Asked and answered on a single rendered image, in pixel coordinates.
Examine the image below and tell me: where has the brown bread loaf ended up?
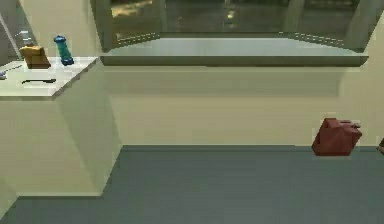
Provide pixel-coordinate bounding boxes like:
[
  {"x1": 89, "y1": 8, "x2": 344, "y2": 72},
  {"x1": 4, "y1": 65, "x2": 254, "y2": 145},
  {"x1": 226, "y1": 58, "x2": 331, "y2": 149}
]
[{"x1": 18, "y1": 45, "x2": 52, "y2": 70}]

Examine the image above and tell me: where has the large window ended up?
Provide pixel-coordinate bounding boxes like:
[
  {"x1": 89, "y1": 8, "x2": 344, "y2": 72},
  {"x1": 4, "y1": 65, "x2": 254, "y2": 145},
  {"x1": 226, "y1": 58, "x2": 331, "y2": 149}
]
[{"x1": 89, "y1": 0, "x2": 384, "y2": 68}]

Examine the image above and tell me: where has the white kitchen counter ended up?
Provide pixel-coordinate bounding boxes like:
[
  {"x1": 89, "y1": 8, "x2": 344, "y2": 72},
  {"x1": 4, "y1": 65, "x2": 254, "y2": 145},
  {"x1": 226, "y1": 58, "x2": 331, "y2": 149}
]
[{"x1": 0, "y1": 55, "x2": 124, "y2": 211}]

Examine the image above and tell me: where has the black spatula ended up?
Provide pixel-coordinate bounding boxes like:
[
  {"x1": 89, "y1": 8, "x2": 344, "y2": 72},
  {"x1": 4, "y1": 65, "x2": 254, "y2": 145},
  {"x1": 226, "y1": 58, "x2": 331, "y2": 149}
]
[{"x1": 21, "y1": 78, "x2": 57, "y2": 86}]

